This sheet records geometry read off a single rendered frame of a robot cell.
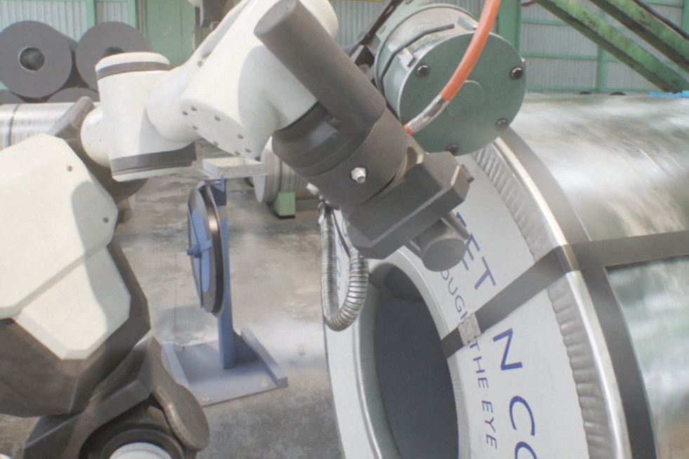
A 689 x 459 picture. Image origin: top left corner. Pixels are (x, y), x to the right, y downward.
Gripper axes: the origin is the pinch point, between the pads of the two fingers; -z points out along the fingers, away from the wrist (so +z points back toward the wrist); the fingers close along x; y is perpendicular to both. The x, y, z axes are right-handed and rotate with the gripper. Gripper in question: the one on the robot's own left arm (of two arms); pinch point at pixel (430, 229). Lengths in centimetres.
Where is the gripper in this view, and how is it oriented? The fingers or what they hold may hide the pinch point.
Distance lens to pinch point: 50.2
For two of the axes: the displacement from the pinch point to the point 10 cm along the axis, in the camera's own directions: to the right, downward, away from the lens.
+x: 7.7, -6.0, -2.4
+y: -2.1, -5.9, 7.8
